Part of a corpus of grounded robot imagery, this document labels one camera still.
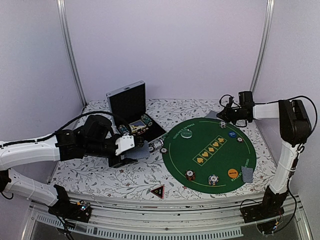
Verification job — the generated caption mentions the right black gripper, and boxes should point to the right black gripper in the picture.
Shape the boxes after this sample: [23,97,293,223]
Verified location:
[217,103,245,125]

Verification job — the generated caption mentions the blue small blind button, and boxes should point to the blue small blind button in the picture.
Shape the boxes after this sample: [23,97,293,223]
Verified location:
[228,131,237,138]

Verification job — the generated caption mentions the black red chip stack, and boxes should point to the black red chip stack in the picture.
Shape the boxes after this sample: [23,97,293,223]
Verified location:
[185,169,196,181]
[237,137,244,143]

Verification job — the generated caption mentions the clear acrylic dealer button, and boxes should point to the clear acrylic dealer button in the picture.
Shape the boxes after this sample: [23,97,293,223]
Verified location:
[180,129,193,139]

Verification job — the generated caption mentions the black red 100 chip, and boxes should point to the black red 100 chip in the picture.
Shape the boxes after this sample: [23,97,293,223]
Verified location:
[160,147,168,154]

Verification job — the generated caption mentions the orange big blind button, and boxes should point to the orange big blind button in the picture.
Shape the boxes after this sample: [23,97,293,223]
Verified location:
[227,168,239,179]

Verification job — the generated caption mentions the dealt blue checkered cards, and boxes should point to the dealt blue checkered cards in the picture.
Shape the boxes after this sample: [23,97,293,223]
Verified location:
[241,166,254,183]

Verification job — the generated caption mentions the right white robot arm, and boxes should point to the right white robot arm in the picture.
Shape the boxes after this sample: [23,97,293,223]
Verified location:
[216,91,317,218]

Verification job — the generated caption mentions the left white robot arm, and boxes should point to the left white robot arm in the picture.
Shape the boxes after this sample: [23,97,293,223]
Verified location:
[0,110,144,217]

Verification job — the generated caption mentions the left poker chip stack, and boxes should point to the left poker chip stack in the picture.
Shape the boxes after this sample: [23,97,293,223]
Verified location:
[118,124,130,135]

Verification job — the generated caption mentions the poker chip stack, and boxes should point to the poker chip stack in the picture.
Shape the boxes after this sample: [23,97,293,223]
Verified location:
[140,114,153,127]
[118,124,130,135]

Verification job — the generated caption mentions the boxed playing card deck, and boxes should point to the boxed playing card deck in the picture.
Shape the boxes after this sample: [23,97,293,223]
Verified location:
[129,119,148,134]

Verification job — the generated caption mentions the round green poker mat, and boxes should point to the round green poker mat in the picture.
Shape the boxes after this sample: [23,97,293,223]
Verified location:
[162,117,258,194]

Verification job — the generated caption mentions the red black triangle card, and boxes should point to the red black triangle card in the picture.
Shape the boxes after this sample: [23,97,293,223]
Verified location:
[150,185,165,199]

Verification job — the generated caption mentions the right poker chip stack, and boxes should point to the right poker chip stack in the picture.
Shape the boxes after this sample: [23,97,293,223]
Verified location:
[140,114,153,127]

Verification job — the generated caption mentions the right aluminium frame post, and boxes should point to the right aluminium frame post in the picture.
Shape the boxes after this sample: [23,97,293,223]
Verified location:
[244,0,276,93]

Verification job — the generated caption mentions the aluminium frame post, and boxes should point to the aluminium frame post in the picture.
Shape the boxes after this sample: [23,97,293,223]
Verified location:
[244,0,276,93]
[56,0,88,107]

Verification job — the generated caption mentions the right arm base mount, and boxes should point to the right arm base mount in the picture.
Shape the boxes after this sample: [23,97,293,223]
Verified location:
[239,199,285,235]

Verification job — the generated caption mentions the left aluminium frame post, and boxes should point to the left aluminium frame post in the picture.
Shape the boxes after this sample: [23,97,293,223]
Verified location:
[56,0,88,107]

